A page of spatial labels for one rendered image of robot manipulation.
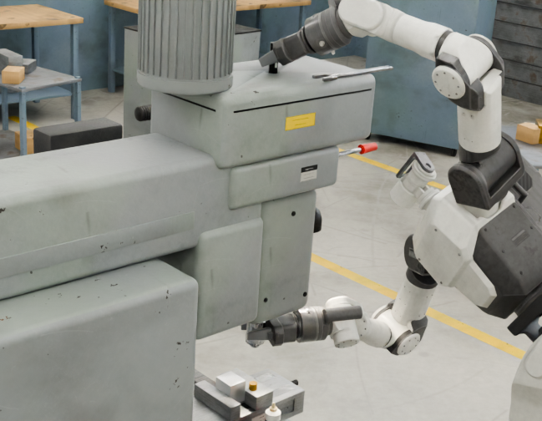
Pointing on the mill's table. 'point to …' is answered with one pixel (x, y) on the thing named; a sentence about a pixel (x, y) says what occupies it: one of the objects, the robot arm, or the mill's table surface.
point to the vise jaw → (256, 399)
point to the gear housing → (282, 176)
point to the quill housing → (286, 255)
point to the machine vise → (290, 393)
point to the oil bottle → (272, 413)
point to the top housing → (269, 112)
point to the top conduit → (143, 113)
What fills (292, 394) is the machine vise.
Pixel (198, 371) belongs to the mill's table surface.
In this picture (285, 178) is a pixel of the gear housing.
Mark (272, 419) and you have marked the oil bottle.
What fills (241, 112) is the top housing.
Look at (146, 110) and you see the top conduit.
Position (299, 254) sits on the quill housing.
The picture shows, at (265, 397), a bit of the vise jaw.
